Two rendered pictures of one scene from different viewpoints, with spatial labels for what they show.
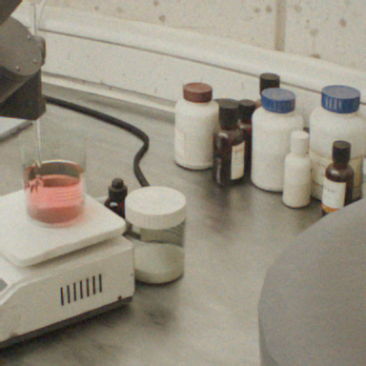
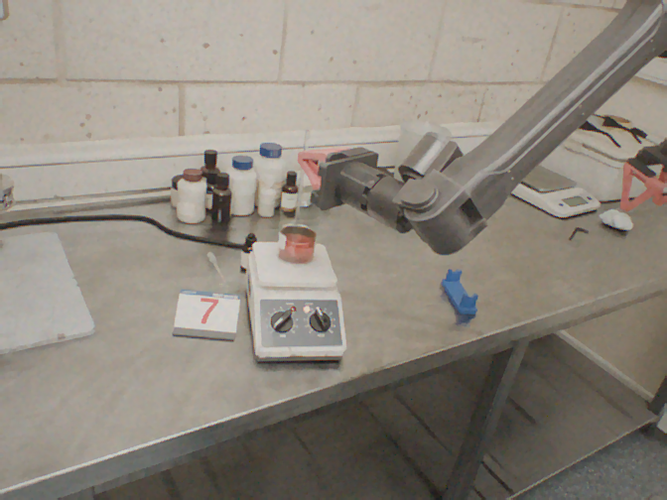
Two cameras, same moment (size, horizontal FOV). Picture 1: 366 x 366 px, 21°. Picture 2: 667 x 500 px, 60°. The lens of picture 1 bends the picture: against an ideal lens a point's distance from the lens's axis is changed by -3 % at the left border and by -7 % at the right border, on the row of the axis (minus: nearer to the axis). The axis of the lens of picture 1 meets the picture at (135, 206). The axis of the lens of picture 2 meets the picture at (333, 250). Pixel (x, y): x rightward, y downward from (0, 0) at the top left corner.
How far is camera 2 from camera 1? 0.98 m
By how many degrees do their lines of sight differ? 62
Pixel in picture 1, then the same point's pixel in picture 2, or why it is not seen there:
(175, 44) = (119, 151)
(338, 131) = (282, 167)
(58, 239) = (325, 265)
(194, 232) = not seen: hidden behind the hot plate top
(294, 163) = (272, 192)
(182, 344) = (364, 289)
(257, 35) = (167, 129)
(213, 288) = not seen: hidden behind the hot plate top
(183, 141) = (195, 207)
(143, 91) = (95, 192)
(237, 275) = not seen: hidden behind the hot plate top
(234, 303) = (340, 264)
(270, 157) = (249, 195)
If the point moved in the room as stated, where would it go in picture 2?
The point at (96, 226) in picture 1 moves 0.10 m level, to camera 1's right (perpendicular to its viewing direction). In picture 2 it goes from (319, 251) to (342, 228)
